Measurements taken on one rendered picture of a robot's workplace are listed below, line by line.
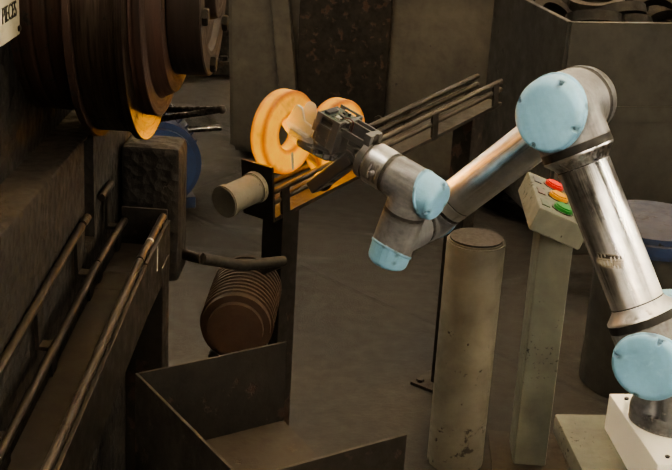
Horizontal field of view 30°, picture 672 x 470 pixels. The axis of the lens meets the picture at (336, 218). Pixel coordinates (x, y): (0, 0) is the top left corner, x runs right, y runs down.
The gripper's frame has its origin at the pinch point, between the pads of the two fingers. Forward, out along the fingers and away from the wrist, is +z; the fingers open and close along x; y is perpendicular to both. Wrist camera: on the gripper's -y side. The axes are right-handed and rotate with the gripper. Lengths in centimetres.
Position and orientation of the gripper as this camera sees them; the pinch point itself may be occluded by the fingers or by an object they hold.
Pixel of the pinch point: (285, 121)
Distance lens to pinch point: 232.0
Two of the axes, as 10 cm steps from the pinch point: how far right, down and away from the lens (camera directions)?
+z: -7.5, -4.8, 4.5
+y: 2.5, -8.5, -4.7
